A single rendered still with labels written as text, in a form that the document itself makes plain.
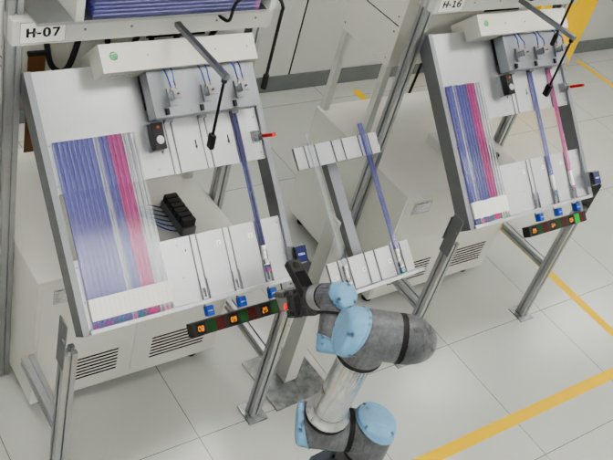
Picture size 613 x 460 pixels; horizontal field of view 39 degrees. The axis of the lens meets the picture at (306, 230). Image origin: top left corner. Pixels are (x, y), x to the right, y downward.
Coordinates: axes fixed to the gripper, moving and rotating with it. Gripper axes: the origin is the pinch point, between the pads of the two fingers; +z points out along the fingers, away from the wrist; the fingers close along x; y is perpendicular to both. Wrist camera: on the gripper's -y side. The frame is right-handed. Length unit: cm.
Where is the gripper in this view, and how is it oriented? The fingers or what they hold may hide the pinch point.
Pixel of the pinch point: (276, 292)
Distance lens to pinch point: 259.9
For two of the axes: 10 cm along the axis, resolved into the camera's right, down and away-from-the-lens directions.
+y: 2.1, 9.8, 0.3
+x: 8.1, -2.0, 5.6
